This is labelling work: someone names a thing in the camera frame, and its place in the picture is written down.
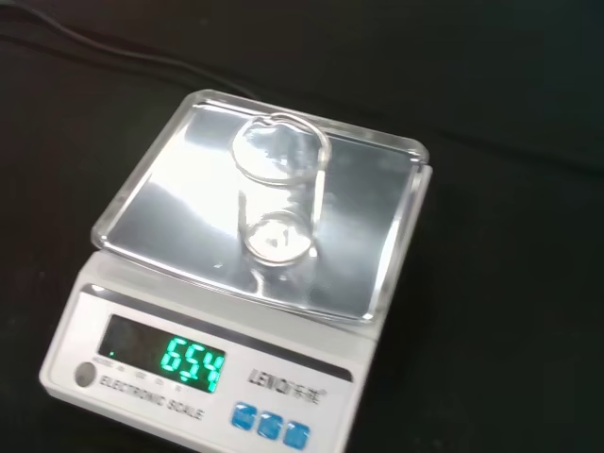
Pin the white electronic balance steel pan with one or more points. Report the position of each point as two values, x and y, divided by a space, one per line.
189 368

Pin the black bench cloth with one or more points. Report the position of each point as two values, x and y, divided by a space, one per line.
519 236

